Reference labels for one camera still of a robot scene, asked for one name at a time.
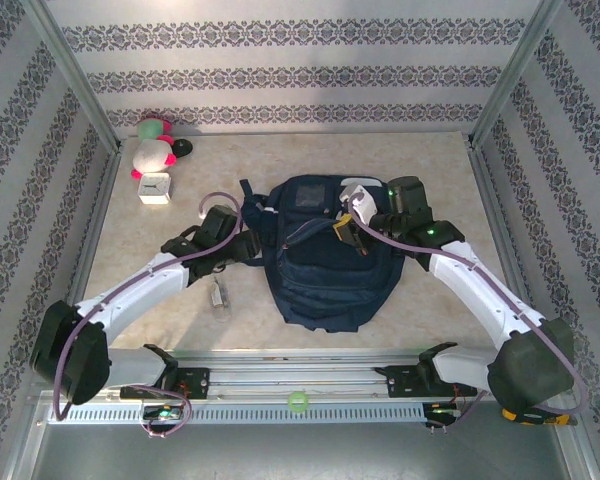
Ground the navy blue backpack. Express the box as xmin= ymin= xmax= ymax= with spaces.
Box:
xmin=238 ymin=173 xmax=406 ymax=334

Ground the clear plastic pencil case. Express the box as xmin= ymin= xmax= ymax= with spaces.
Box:
xmin=208 ymin=277 xmax=235 ymax=322

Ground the white cube clock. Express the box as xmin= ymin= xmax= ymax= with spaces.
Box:
xmin=137 ymin=171 xmax=174 ymax=205

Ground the white pink green plush toy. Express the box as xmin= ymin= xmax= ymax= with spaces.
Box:
xmin=131 ymin=114 xmax=182 ymax=179

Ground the yellow and black screwdriver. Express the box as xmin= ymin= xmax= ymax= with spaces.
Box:
xmin=501 ymin=407 xmax=579 ymax=428

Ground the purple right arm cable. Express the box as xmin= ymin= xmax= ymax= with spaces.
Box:
xmin=347 ymin=197 xmax=591 ymax=431

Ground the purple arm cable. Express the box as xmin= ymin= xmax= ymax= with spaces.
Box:
xmin=347 ymin=197 xmax=591 ymax=431
xmin=52 ymin=192 xmax=245 ymax=440

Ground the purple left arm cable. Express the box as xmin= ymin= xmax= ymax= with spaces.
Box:
xmin=52 ymin=192 xmax=245 ymax=440

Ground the aluminium side rail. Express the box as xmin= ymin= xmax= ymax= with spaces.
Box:
xmin=47 ymin=147 xmax=124 ymax=364
xmin=467 ymin=142 xmax=554 ymax=364

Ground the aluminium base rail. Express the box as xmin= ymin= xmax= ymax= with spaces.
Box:
xmin=29 ymin=348 xmax=566 ymax=402

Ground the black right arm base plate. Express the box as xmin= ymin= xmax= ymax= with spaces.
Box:
xmin=374 ymin=364 xmax=479 ymax=400

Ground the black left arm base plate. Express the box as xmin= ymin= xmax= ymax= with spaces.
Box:
xmin=119 ymin=367 xmax=211 ymax=401

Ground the slotted grey cable duct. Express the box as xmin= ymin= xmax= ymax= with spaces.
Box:
xmin=46 ymin=403 xmax=426 ymax=426

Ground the aluminium frame post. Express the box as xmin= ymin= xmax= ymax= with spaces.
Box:
xmin=469 ymin=0 xmax=566 ymax=149
xmin=22 ymin=0 xmax=122 ymax=154

